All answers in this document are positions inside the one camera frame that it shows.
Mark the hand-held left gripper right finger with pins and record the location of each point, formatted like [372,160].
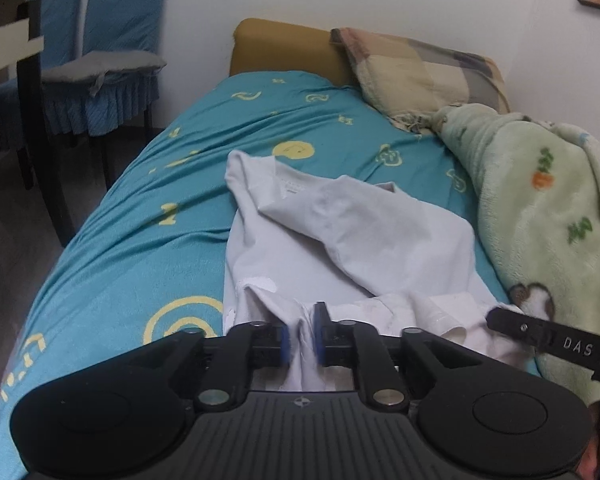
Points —
[320,336]

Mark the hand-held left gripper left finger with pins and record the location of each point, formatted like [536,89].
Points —
[283,346]

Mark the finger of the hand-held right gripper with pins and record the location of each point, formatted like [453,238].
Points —
[555,340]

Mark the white shirt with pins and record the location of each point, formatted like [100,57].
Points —
[380,240]

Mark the green fleece printed blanket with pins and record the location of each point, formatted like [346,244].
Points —
[540,195]

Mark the bed with teal printed sheet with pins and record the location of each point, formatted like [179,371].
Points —
[155,185]

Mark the plaid pillow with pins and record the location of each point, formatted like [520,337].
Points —
[420,70]

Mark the mustard headboard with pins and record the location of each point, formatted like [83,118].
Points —
[280,45]

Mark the grey seat cushion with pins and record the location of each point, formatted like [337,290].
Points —
[105,65]

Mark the blue covered chair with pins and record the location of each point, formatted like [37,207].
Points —
[125,5]
[60,15]

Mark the dining table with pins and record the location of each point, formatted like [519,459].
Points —
[5,45]

